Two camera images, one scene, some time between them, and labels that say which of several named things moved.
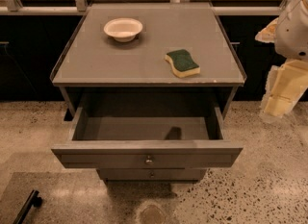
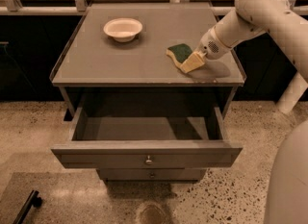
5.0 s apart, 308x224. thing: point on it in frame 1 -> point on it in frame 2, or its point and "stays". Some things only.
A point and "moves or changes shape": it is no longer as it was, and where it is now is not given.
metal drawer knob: [148, 161] stays
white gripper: [293, 37] -> [208, 46]
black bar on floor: [33, 200] stays
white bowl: [123, 30] stays
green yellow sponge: [182, 62] moves or changes shape
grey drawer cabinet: [145, 87] stays
